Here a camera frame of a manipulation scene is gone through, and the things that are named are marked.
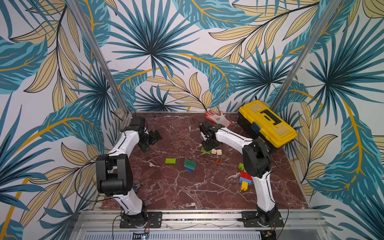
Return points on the aluminium post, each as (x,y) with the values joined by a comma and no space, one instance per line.
(314,36)
(81,19)

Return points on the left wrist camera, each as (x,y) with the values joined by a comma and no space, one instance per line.
(137,124)

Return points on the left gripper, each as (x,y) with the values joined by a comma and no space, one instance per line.
(154,139)

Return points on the aluminium front rail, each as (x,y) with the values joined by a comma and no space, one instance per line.
(202,225)

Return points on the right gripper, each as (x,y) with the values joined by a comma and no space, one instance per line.
(210,144)

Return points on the red brick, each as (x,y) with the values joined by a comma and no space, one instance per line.
(245,175)

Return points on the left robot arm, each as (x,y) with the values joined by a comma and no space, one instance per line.
(114,173)

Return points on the light green long brick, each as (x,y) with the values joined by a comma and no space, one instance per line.
(206,152)
(170,161)

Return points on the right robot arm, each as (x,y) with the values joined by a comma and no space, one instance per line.
(256,162)

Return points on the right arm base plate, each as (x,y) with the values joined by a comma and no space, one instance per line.
(254,219)

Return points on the blue long brick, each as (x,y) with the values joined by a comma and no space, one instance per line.
(248,181)

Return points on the yellow square brick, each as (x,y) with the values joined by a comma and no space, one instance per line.
(244,186)

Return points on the right aluminium post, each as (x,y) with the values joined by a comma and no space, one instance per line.
(314,36)

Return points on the red white work glove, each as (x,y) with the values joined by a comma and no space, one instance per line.
(218,118)

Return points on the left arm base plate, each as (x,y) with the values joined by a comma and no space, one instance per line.
(153,220)

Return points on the left aluminium post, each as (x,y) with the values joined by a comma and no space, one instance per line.
(81,19)

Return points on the light green square brick front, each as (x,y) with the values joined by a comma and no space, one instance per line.
(241,167)

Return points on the blue handled pliers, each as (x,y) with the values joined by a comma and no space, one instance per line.
(137,186)

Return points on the yellow black toolbox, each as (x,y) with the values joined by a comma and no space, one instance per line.
(258,121)

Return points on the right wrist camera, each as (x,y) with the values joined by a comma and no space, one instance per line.
(205,130)

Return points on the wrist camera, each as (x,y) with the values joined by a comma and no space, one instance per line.
(137,124)
(205,130)

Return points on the dark green long brick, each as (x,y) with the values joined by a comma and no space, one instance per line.
(190,164)

